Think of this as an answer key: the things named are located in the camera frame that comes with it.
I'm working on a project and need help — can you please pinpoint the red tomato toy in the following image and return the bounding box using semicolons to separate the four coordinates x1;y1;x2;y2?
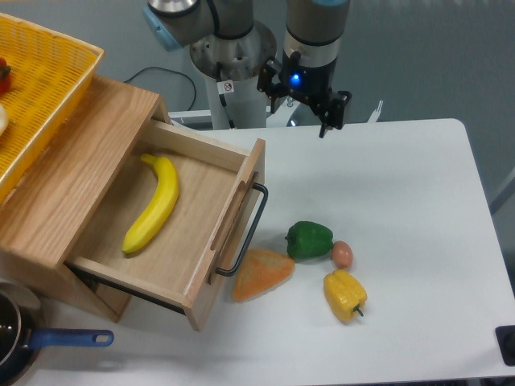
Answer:
0;57;11;94

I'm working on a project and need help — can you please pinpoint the black table corner device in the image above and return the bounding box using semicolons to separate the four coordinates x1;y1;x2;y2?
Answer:
495;325;515;367

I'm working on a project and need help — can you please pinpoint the wooden drawer cabinet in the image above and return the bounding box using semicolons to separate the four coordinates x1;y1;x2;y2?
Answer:
1;76;168;322

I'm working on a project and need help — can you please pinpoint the brown egg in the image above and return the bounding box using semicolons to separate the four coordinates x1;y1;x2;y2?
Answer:
332;240;354;269

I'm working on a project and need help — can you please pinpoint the orange bread slice toy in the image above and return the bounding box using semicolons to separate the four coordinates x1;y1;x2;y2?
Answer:
232;248;295;302

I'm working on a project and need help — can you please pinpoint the yellow banana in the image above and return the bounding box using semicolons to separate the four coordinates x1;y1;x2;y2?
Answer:
122;154;180;254

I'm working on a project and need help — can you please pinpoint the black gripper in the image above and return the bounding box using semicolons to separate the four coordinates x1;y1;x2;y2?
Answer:
257;51;352;138

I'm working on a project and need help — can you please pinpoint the blue handled saucepan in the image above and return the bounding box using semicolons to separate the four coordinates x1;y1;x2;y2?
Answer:
1;282;114;385

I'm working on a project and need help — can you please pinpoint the white vegetable toy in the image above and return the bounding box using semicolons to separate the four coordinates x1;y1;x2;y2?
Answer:
0;105;9;134

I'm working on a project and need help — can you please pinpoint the wooden top drawer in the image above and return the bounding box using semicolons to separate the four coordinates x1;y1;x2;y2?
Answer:
66;121;267;331

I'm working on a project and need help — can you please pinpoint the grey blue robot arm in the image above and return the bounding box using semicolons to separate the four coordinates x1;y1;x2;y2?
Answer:
143;1;352;136

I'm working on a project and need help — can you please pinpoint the green bell pepper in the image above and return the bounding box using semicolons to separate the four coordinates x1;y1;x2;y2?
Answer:
285;220;333;260

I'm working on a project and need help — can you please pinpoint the yellow bell pepper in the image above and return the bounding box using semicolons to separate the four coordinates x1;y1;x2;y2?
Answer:
323;269;368;322

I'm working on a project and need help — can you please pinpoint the yellow plastic basket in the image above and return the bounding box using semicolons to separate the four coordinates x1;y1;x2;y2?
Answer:
1;14;104;199

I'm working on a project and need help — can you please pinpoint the black floor cable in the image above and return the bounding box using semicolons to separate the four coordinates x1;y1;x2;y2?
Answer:
124;66;197;113

